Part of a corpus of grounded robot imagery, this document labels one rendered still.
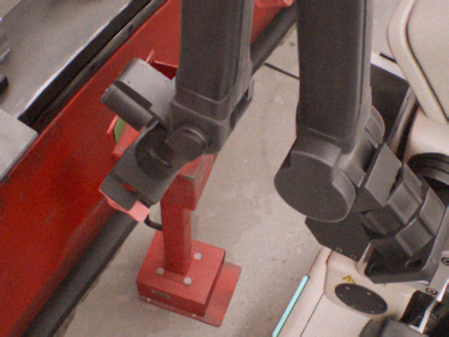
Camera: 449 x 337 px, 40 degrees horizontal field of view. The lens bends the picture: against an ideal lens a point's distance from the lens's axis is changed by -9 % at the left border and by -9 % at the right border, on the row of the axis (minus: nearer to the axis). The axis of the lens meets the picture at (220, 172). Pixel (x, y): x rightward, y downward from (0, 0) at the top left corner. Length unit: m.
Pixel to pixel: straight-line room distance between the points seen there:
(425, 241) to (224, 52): 0.26
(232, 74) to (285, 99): 1.65
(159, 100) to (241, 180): 1.37
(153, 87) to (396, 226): 0.29
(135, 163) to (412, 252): 0.35
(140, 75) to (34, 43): 0.57
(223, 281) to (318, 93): 1.38
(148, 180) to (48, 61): 0.47
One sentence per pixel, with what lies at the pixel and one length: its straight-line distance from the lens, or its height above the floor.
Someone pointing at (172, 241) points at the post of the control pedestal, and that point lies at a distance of 1.58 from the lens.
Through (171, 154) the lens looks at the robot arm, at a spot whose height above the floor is 1.15.
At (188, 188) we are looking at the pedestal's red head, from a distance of 1.16.
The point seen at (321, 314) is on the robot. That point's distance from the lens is 1.58.
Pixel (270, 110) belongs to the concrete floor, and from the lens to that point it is 2.18.
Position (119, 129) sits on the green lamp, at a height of 0.81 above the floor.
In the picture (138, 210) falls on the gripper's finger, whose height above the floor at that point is 1.04.
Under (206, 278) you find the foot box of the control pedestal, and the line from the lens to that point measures 1.76.
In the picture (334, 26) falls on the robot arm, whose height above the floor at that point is 1.42.
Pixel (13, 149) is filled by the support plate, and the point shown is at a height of 1.00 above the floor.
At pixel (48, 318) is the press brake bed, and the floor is 0.05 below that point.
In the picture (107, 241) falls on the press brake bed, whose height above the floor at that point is 0.05.
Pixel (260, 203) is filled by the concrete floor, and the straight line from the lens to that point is 2.00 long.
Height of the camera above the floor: 1.75
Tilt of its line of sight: 59 degrees down
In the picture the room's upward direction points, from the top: 4 degrees clockwise
